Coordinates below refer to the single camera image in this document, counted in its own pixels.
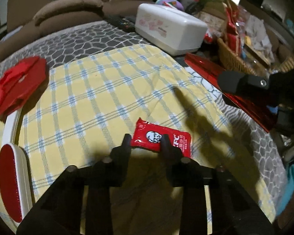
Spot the wicker basket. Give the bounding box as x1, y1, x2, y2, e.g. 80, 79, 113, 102
217, 38, 294, 78

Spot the red ketchup packet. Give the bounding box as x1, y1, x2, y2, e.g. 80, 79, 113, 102
130, 117, 192, 159

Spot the yellow plaid cloth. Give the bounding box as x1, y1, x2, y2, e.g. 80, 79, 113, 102
0, 45, 276, 234

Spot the beige cushion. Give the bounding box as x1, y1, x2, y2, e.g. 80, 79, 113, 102
33, 0, 103, 25

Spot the red envelope stack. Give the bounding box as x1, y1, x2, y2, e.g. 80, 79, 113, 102
184, 53, 277, 132

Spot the white tissue box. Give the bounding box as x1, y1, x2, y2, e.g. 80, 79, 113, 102
135, 3, 208, 56

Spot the black remote control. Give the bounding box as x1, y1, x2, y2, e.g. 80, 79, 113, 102
105, 15, 135, 33

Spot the red gift bag pile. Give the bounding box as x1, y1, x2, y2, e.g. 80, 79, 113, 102
0, 56, 46, 118

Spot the white red lint brush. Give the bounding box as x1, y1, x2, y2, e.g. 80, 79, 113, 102
0, 109, 33, 224

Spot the brown sofa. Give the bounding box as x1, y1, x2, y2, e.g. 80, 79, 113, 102
0, 0, 152, 63

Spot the grey pebble pattern mat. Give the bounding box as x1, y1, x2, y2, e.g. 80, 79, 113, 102
0, 21, 287, 202

